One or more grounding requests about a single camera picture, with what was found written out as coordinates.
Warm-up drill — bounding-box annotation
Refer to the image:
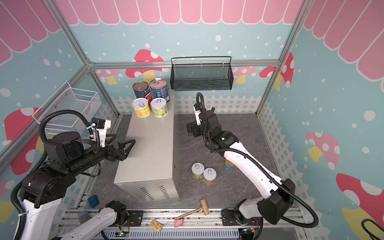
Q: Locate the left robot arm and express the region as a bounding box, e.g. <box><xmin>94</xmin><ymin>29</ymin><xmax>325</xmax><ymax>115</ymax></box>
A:
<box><xmin>11</xmin><ymin>110</ymin><xmax>136</xmax><ymax>240</ymax></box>

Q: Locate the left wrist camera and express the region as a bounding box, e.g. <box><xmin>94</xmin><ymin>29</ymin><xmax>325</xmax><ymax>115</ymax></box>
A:
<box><xmin>91</xmin><ymin>118</ymin><xmax>112</xmax><ymax>148</ymax></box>

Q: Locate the yellow toy block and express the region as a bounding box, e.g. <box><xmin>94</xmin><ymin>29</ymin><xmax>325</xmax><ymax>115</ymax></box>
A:
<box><xmin>150</xmin><ymin>220</ymin><xmax>164</xmax><ymax>232</ymax></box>

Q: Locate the white mesh wall basket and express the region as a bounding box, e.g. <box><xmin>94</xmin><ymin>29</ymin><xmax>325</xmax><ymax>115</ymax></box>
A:
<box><xmin>32</xmin><ymin>83</ymin><xmax>102</xmax><ymax>136</ymax></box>

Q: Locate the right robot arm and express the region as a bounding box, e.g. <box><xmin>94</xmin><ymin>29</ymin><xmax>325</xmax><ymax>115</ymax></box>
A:
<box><xmin>186</xmin><ymin>92</ymin><xmax>319</xmax><ymax>228</ymax></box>

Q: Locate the teal sponge block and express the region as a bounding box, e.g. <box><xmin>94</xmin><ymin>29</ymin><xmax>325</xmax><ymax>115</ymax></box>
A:
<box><xmin>87</xmin><ymin>195</ymin><xmax>100</xmax><ymax>209</ymax></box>

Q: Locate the dark blue tomato can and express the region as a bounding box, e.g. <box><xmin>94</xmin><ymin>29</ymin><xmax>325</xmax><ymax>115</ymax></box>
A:
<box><xmin>133</xmin><ymin>81</ymin><xmax>152</xmax><ymax>105</ymax></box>

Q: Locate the small yellow can white lid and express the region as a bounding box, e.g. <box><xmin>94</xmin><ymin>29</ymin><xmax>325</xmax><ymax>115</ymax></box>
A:
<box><xmin>203</xmin><ymin>168</ymin><xmax>217</xmax><ymax>185</ymax></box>
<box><xmin>132</xmin><ymin>98</ymin><xmax>151</xmax><ymax>118</ymax></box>
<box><xmin>191</xmin><ymin>163</ymin><xmax>205</xmax><ymax>179</ymax></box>
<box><xmin>151</xmin><ymin>98</ymin><xmax>168</xmax><ymax>118</ymax></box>

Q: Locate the grey metal counter cabinet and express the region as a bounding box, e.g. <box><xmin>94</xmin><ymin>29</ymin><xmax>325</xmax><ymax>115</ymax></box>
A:
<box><xmin>114</xmin><ymin>91</ymin><xmax>181</xmax><ymax>204</ymax></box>

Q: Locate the black mesh wall basket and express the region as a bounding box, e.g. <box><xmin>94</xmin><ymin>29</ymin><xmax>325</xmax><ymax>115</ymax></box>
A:
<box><xmin>170</xmin><ymin>56</ymin><xmax>234</xmax><ymax>91</ymax></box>

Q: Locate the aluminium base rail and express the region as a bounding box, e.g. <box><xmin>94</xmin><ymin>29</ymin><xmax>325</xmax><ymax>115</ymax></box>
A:
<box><xmin>64</xmin><ymin>207</ymin><xmax>310</xmax><ymax>240</ymax></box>

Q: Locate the blue soup can pink lid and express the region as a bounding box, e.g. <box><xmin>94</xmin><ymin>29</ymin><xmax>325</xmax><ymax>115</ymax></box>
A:
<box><xmin>149</xmin><ymin>78</ymin><xmax>170</xmax><ymax>104</ymax></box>

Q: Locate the pink pig toy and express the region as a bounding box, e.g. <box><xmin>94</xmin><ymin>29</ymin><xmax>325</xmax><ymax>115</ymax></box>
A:
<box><xmin>174</xmin><ymin>219</ymin><xmax>184</xmax><ymax>228</ymax></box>

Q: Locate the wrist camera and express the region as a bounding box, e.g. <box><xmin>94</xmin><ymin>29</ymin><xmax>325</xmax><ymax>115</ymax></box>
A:
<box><xmin>91</xmin><ymin>118</ymin><xmax>112</xmax><ymax>148</ymax></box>
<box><xmin>194</xmin><ymin>103</ymin><xmax>201</xmax><ymax>126</ymax></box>

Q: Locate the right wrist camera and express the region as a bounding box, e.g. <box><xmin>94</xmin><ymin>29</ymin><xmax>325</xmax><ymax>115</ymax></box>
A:
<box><xmin>194</xmin><ymin>103</ymin><xmax>201</xmax><ymax>126</ymax></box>

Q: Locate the wooden toy mallet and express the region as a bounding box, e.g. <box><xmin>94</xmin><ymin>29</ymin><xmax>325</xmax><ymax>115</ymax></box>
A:
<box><xmin>174</xmin><ymin>199</ymin><xmax>210</xmax><ymax>221</ymax></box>

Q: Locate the gold sardine tin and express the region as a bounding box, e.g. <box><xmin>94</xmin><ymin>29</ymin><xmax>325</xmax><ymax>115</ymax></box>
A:
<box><xmin>225</xmin><ymin>159</ymin><xmax>235</xmax><ymax>170</ymax></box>

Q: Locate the green circuit board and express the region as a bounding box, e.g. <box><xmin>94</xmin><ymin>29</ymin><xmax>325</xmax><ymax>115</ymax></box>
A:
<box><xmin>115</xmin><ymin>229</ymin><xmax>130</xmax><ymax>238</ymax></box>

